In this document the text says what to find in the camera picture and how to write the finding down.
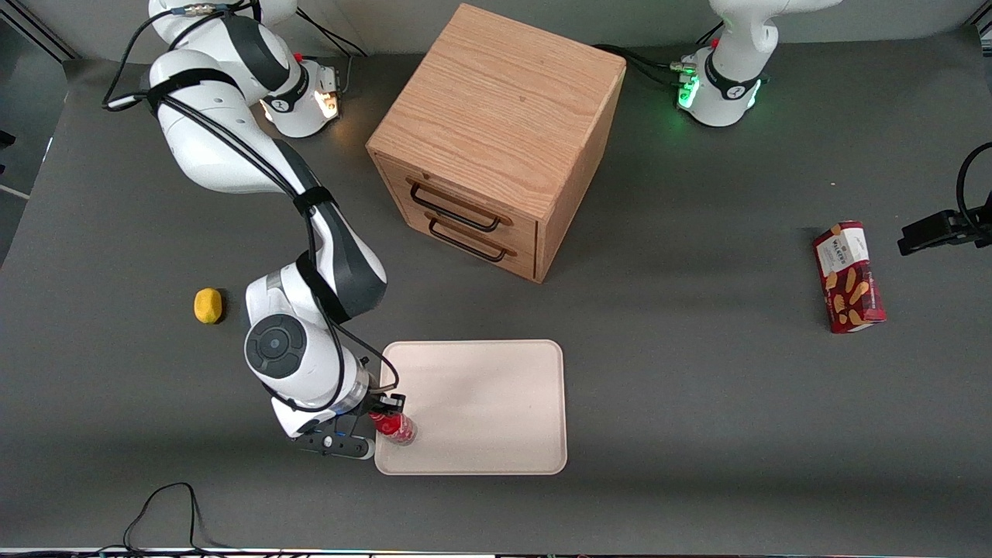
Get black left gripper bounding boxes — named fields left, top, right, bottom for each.
left=897, top=208, right=992, bottom=257

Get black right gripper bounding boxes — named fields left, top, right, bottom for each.
left=332, top=393, right=407, bottom=441

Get red coke bottle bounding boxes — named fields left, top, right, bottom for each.
left=370, top=412, right=419, bottom=447

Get beige plastic tray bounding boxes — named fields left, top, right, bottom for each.
left=374, top=339, right=568, bottom=476

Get red cookie box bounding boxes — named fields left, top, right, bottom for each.
left=812, top=221, right=887, bottom=335

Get yellow lemon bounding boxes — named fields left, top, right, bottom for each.
left=193, top=288, right=224, bottom=325

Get wooden two-drawer cabinet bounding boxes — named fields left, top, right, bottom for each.
left=366, top=3, right=627, bottom=284

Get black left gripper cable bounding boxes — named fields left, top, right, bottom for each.
left=956, top=142, right=992, bottom=227

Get short black drawer handle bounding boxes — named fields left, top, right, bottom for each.
left=427, top=218, right=509, bottom=264

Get long black drawer handle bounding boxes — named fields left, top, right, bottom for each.
left=408, top=182, right=503, bottom=233

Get thin black looped cable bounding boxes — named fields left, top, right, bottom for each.
left=122, top=482, right=237, bottom=556

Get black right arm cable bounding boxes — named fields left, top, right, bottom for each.
left=102, top=0, right=401, bottom=413

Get black left base cables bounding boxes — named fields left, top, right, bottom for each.
left=593, top=22, right=725, bottom=91

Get black base cables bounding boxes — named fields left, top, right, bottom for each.
left=593, top=22, right=725, bottom=91
left=294, top=8, right=370, bottom=98

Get black right base cables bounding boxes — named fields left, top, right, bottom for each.
left=294, top=8, right=370, bottom=98

